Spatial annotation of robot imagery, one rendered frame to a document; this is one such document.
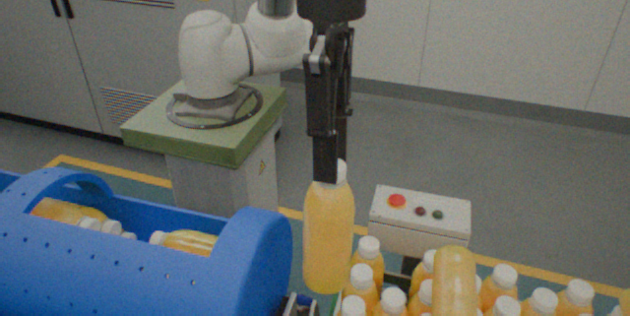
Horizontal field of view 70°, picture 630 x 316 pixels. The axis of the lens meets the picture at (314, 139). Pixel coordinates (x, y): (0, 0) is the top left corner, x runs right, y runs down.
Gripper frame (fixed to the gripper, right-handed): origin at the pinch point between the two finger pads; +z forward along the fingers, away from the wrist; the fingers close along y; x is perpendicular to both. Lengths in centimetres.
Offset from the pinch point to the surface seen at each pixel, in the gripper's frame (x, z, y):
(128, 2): -152, 16, -154
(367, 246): 2.4, 30.2, -18.4
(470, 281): 20.3, 25.9, -10.1
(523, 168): 65, 121, -224
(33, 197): -52, 16, 2
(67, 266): -39.3, 21.7, 9.1
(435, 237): 14.5, 32.4, -27.4
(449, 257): 16.9, 25.0, -13.6
